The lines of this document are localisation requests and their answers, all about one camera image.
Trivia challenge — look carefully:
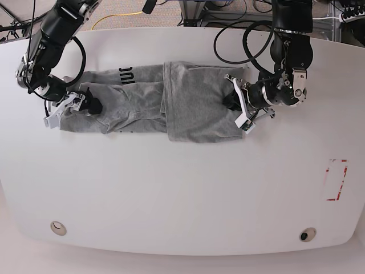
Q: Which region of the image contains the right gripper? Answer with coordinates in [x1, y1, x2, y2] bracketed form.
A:
[44, 87, 103, 120]

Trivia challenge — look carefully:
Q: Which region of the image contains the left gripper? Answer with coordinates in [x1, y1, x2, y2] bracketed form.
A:
[222, 74, 275, 122]

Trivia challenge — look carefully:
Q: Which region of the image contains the grey printed T-shirt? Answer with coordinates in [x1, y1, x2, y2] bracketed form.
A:
[60, 61, 245, 143]

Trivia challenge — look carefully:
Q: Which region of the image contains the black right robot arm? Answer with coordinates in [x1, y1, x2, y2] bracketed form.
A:
[17, 1, 103, 115]

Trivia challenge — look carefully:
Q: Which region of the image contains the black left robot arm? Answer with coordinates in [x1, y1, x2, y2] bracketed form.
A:
[223, 1, 313, 119]

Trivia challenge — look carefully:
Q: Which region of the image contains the black tripod stand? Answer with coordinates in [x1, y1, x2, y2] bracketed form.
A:
[0, 0, 58, 43]

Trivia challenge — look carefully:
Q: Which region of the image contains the white power strip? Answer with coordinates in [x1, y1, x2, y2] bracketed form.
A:
[338, 9, 364, 23]

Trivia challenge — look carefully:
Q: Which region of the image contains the red tape rectangle marking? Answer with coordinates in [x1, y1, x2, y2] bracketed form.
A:
[323, 159, 348, 202]

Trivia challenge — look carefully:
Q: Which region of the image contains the open table grommet hole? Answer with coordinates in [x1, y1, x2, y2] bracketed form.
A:
[299, 227, 317, 243]

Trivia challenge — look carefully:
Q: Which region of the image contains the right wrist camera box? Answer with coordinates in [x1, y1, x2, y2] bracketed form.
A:
[44, 114, 60, 129]

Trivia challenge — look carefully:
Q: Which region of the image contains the aluminium frame stand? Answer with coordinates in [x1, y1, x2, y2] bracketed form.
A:
[179, 1, 343, 42]

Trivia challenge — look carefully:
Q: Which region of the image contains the yellow cable on floor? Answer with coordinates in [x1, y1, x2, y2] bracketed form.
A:
[91, 10, 145, 31]

